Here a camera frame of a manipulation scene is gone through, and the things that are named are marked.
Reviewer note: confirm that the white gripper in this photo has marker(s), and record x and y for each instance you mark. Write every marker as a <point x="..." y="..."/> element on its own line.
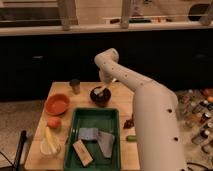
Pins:
<point x="106" y="78"/>

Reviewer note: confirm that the white dish brush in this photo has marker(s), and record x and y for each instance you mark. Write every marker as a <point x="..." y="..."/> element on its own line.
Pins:
<point x="99" y="91"/>

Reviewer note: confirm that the dark purple bowl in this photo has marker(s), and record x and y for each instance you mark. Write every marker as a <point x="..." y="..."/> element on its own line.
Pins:
<point x="101" y="99"/>

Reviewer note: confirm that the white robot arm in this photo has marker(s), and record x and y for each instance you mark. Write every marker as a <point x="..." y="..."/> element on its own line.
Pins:
<point x="154" y="108"/>

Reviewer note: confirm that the orange bowl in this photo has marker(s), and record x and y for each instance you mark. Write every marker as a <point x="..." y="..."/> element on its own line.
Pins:
<point x="56" y="104"/>

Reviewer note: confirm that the green plastic tray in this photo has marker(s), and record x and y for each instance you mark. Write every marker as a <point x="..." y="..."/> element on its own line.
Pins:
<point x="104" y="119"/>

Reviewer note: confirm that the brown dried food pile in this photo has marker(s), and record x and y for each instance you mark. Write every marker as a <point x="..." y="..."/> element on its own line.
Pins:
<point x="129" y="123"/>

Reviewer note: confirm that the grey cloth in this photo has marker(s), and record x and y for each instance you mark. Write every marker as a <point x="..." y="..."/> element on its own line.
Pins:
<point x="106" y="142"/>

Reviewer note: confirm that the green chili pepper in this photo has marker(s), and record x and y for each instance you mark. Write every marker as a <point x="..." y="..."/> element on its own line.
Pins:
<point x="131" y="138"/>

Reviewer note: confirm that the orange fruit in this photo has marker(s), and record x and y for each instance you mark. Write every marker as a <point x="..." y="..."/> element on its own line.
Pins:
<point x="54" y="122"/>

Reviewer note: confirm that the tan wooden block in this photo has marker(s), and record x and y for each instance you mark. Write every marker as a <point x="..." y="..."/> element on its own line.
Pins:
<point x="82" y="153"/>

